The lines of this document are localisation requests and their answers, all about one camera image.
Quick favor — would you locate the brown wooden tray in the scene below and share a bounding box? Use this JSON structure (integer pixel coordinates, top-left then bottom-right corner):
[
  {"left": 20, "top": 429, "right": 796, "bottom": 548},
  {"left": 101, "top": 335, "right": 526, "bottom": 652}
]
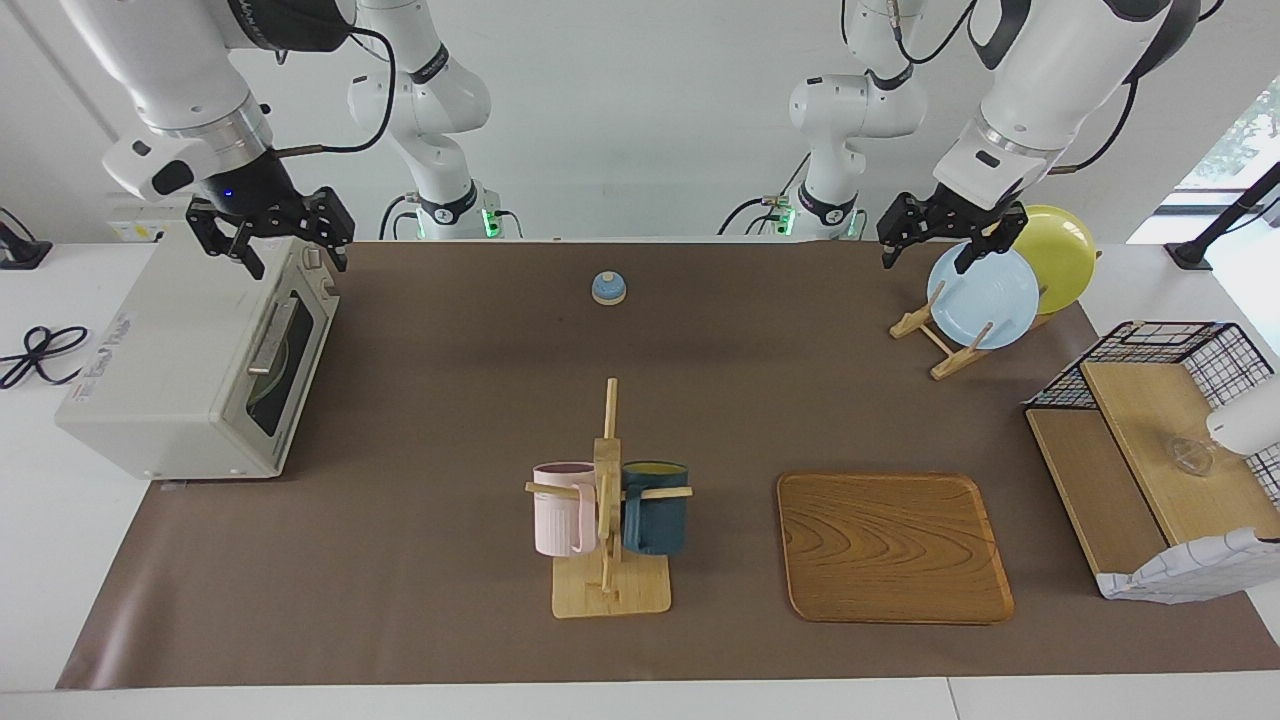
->
[{"left": 777, "top": 472, "right": 1015, "bottom": 626}]

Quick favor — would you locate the black base cable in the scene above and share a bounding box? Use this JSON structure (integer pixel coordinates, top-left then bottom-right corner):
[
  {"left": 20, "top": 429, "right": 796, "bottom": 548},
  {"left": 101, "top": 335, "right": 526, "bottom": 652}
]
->
[
  {"left": 718, "top": 195, "right": 796, "bottom": 237},
  {"left": 378, "top": 193, "right": 421, "bottom": 241}
]

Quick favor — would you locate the wooden plate rack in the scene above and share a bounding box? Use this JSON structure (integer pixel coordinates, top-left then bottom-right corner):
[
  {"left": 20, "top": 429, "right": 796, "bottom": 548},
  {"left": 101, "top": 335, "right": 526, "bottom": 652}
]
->
[{"left": 890, "top": 280, "right": 1061, "bottom": 381}]

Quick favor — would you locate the brown table mat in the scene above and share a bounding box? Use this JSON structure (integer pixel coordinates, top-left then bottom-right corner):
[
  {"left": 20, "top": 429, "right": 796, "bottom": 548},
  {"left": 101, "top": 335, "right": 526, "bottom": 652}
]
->
[{"left": 57, "top": 240, "right": 1280, "bottom": 691}]

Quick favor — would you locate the glass oven door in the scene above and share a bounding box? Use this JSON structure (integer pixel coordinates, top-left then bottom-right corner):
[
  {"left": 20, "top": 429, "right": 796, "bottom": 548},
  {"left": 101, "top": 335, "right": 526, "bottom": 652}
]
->
[{"left": 226, "top": 265, "right": 341, "bottom": 476}]

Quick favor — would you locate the black angled stand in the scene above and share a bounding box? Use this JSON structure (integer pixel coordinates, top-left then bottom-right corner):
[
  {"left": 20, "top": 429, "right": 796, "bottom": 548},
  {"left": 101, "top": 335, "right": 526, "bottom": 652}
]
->
[{"left": 1165, "top": 160, "right": 1280, "bottom": 271}]

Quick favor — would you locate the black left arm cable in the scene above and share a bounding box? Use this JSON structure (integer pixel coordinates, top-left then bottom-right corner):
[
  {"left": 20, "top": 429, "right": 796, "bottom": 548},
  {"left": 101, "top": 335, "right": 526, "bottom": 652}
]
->
[{"left": 1048, "top": 78, "right": 1141, "bottom": 176}]

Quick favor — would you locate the white checked cloth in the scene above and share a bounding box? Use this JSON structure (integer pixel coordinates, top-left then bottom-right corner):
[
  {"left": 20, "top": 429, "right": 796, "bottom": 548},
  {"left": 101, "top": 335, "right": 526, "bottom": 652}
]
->
[{"left": 1097, "top": 528, "right": 1280, "bottom": 604}]

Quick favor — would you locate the pink mug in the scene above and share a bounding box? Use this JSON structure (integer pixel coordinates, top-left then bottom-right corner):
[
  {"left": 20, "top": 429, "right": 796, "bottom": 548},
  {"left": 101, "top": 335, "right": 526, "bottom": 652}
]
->
[{"left": 532, "top": 462, "right": 599, "bottom": 558}]

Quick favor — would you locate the loose black cable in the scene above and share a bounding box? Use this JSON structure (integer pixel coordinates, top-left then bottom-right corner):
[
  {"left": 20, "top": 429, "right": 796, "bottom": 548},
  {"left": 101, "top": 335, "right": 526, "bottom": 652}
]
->
[{"left": 0, "top": 325, "right": 91, "bottom": 391}]

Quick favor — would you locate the wooden mug tree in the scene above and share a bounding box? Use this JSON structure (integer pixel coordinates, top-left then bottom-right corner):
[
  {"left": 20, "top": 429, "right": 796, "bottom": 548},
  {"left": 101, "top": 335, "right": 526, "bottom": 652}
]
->
[{"left": 525, "top": 377, "right": 694, "bottom": 619}]

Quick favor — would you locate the clear glass cup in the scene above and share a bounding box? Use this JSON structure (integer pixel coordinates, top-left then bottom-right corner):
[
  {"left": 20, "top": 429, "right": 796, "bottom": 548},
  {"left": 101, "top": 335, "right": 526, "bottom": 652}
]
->
[{"left": 1170, "top": 435, "right": 1216, "bottom": 476}]

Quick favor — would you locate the narrow wooden shelf board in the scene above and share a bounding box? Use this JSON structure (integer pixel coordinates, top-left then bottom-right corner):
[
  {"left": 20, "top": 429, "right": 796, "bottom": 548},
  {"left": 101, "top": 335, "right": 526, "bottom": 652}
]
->
[{"left": 1027, "top": 408, "right": 1171, "bottom": 581}]

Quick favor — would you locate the window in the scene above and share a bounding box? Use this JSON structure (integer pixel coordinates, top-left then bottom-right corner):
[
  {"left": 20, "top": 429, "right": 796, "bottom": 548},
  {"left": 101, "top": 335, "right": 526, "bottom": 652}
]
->
[{"left": 1180, "top": 75, "right": 1280, "bottom": 191}]

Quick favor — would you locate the white toaster oven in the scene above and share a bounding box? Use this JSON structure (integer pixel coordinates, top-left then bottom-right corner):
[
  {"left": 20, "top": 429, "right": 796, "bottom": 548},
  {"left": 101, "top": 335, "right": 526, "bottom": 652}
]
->
[{"left": 55, "top": 237, "right": 341, "bottom": 481}]

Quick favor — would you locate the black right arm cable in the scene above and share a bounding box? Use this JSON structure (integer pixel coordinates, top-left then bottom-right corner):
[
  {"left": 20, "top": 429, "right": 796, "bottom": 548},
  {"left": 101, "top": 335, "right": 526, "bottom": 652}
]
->
[{"left": 275, "top": 25, "right": 398, "bottom": 159}]

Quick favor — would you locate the dark blue mug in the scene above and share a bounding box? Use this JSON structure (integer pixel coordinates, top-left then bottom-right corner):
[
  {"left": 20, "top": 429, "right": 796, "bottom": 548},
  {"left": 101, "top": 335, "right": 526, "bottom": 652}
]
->
[{"left": 622, "top": 460, "right": 691, "bottom": 557}]

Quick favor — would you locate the yellow plate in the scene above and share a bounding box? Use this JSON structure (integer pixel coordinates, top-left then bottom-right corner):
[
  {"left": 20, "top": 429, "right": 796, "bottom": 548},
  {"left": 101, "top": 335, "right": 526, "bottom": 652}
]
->
[{"left": 1005, "top": 205, "right": 1098, "bottom": 316}]

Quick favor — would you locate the light blue plate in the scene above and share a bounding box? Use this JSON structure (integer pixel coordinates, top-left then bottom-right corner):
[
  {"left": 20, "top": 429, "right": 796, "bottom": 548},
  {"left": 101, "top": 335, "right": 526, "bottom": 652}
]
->
[{"left": 927, "top": 243, "right": 1041, "bottom": 351}]

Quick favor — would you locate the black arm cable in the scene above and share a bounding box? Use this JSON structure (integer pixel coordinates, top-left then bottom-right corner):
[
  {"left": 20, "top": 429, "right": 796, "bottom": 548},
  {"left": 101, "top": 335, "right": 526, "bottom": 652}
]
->
[
  {"left": 1048, "top": 78, "right": 1141, "bottom": 176},
  {"left": 275, "top": 25, "right": 398, "bottom": 159}
]

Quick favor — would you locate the white cylindrical object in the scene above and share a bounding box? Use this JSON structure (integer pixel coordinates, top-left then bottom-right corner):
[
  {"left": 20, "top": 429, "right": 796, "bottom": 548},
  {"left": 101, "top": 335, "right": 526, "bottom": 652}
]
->
[{"left": 1205, "top": 380, "right": 1280, "bottom": 456}]

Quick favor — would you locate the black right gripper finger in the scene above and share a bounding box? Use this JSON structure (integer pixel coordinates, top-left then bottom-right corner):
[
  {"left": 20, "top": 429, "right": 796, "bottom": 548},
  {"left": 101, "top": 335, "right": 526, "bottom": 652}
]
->
[
  {"left": 188, "top": 200, "right": 266, "bottom": 281},
  {"left": 308, "top": 187, "right": 356, "bottom": 273}
]

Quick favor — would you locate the wide wooden shelf board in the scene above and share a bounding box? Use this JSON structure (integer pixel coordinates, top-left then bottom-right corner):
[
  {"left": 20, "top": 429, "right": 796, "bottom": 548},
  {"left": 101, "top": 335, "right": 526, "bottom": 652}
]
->
[{"left": 1082, "top": 360, "right": 1280, "bottom": 546}]

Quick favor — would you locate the black wire basket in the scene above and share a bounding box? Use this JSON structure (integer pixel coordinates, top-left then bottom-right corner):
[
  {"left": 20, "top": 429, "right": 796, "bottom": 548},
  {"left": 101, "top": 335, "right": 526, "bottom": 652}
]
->
[{"left": 1025, "top": 320, "right": 1280, "bottom": 501}]

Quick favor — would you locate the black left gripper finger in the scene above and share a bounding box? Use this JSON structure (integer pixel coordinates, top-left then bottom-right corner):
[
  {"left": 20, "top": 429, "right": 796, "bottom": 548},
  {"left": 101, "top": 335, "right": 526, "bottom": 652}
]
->
[
  {"left": 878, "top": 195, "right": 916, "bottom": 269},
  {"left": 955, "top": 205, "right": 1028, "bottom": 276}
]

